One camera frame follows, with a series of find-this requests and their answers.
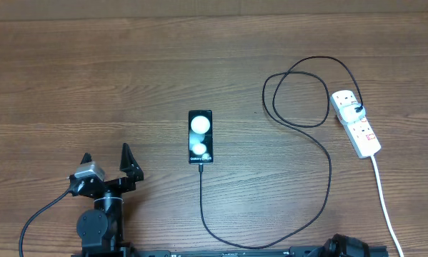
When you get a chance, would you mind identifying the black Galaxy flip phone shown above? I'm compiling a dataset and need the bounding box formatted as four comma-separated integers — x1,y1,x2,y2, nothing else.
188,110,214,164

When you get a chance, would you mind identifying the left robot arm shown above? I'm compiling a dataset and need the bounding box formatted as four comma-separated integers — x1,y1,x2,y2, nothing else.
69,143,144,256

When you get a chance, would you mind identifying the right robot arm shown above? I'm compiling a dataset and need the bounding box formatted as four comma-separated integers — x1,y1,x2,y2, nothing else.
307,234,371,257

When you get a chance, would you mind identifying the white charger plug adapter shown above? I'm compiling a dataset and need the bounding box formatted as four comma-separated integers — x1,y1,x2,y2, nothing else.
337,103,366,125

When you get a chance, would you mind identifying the brown cardboard backdrop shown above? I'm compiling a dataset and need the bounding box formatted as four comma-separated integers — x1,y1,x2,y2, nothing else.
0,0,428,21

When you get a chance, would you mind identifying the white power strip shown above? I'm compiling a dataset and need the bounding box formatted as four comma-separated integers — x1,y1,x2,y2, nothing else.
330,90,381,158

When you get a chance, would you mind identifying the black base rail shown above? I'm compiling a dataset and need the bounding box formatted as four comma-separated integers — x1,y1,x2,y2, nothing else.
70,245,389,257

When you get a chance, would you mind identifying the white power strip cord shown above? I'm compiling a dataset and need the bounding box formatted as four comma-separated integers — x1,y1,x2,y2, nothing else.
369,155,405,257

